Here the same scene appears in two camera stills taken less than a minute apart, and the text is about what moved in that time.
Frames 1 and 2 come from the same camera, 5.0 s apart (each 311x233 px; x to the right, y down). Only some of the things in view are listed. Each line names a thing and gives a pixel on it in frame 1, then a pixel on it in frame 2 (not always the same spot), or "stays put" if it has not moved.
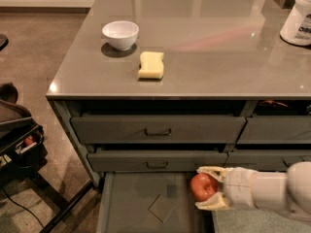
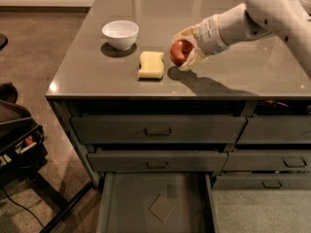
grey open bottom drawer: [150, 202] stays put
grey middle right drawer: [266, 159] stays put
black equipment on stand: [21, 152] stays put
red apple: [203, 185] -> [180, 50]
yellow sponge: [152, 65] stays put
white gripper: [239, 187] -> [207, 37]
